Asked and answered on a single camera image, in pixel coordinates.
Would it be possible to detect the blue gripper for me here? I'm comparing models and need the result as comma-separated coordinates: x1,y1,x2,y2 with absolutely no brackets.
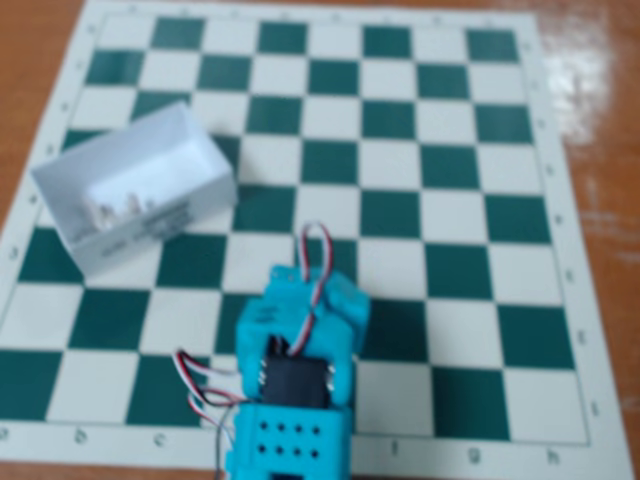
263,263,372,331

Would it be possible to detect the grey white toy horse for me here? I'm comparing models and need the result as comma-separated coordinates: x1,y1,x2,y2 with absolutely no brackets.
79,191,156,234

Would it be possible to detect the white cardboard box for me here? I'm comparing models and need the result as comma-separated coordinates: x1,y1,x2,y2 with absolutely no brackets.
30,99,239,279

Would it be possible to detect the green white chessboard mat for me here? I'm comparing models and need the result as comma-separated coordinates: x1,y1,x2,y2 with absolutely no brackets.
0,0,634,480

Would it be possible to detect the red white black servo cable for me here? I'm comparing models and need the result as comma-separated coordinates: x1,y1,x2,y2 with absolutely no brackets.
186,391,239,480
171,349,247,397
298,223,335,359

